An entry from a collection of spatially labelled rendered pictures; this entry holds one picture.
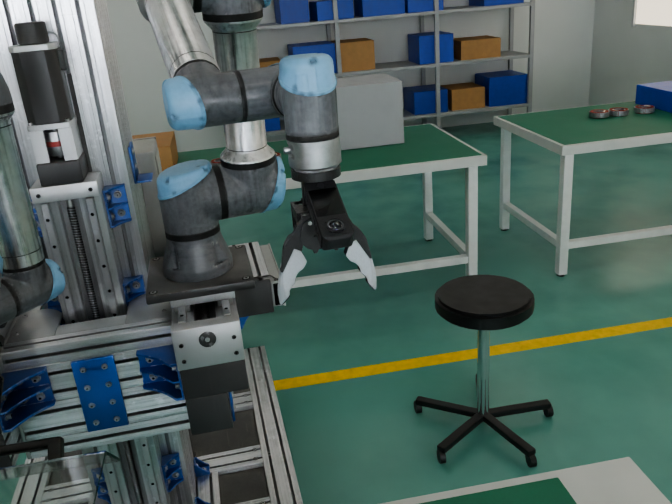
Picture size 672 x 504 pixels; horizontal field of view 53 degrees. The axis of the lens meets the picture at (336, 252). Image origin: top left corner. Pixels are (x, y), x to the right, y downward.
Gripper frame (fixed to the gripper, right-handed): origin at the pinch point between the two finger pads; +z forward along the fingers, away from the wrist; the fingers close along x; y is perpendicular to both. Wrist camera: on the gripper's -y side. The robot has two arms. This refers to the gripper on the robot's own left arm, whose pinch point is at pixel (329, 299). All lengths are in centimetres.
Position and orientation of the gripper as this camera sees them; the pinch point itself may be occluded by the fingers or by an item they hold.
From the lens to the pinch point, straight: 100.9
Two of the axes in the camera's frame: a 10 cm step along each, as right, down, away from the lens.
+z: 0.8, 9.3, 3.7
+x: -9.7, 1.5, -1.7
